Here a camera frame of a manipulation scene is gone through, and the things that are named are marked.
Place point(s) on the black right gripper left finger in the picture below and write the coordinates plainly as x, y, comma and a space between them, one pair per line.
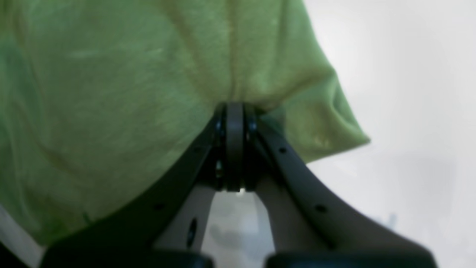
161, 228

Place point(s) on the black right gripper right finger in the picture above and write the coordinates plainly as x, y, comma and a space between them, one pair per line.
311, 226

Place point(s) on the green t-shirt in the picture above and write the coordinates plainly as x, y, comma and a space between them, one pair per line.
100, 97

